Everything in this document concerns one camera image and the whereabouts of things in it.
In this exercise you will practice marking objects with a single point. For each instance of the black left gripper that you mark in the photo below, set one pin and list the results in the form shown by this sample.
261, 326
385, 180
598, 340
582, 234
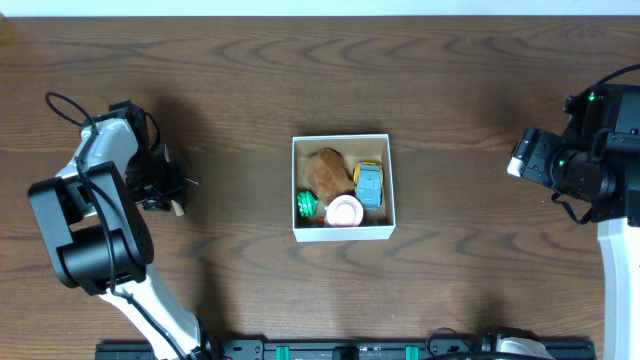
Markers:
160, 185

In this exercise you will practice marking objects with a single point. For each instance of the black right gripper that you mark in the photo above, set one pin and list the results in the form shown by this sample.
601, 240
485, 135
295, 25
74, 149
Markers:
532, 155

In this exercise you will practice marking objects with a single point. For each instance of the wooden pig face drum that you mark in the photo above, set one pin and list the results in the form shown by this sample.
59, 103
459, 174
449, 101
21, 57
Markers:
178, 204

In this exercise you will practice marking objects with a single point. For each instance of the green round spinning top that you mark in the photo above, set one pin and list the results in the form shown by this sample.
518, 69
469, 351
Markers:
306, 204

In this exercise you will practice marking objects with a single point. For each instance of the brown plush bear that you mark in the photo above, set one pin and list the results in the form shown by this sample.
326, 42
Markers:
326, 175

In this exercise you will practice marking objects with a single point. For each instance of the pink duck toy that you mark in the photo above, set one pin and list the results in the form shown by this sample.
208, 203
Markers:
343, 211

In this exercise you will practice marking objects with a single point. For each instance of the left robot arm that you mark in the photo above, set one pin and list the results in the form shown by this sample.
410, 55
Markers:
89, 216

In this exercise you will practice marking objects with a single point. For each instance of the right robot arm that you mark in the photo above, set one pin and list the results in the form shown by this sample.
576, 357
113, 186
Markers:
596, 160

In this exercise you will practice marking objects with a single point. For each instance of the white cardboard box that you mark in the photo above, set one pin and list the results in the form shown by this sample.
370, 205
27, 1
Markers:
355, 148

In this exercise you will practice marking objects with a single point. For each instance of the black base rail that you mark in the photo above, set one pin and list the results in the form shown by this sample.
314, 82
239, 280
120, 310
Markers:
443, 343

